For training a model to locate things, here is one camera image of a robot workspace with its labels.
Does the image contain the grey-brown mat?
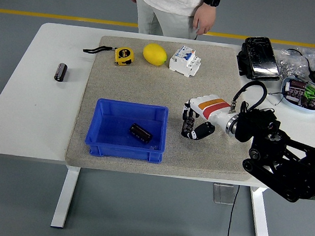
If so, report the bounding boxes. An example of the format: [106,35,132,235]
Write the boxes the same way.
[63,32,268,185]

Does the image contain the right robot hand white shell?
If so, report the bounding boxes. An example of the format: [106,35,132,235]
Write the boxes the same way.
[179,91,236,144]

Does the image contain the thin black wire loop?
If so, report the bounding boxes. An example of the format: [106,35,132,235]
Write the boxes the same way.
[265,89,286,107]

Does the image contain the green plastic connectors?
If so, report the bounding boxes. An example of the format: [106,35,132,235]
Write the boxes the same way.
[303,86,315,99]

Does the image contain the yellow tape measure with strap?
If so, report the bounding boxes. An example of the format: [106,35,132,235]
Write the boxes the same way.
[81,43,135,68]

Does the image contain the white circuit breaker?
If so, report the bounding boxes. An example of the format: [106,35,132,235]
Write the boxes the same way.
[167,43,203,79]

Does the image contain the white module with dark cylinders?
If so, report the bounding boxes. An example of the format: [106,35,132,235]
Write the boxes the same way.
[283,86,304,104]

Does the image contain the clear bag of screws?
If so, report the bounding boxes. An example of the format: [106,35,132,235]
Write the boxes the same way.
[272,44,315,83]

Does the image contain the yellow lemon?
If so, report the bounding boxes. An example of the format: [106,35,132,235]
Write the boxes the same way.
[142,42,169,67]

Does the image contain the person's left hand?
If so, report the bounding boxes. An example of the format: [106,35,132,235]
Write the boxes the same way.
[191,2,217,37]

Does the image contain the black hanging cable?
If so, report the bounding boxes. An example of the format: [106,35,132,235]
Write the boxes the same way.
[224,184,241,236]

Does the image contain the blue plastic box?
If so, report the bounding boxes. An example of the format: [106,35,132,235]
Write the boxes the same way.
[84,97,171,163]

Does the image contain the grey metal bracket box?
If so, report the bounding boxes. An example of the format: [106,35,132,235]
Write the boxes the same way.
[211,182,237,206]

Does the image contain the light blue tray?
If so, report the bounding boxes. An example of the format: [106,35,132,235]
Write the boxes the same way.
[279,76,315,114]

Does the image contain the black wrist watch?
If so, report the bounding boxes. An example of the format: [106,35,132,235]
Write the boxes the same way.
[202,0,222,8]

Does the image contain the black printed cylindrical battery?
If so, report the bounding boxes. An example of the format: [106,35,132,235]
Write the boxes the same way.
[180,113,197,139]

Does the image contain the person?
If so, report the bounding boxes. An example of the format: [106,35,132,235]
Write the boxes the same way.
[122,0,222,43]

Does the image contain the dark cylindrical battery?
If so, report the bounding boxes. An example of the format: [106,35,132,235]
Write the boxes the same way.
[53,62,68,83]

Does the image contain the small brown capacitor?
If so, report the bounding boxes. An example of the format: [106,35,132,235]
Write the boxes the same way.
[289,79,307,93]
[300,96,315,110]

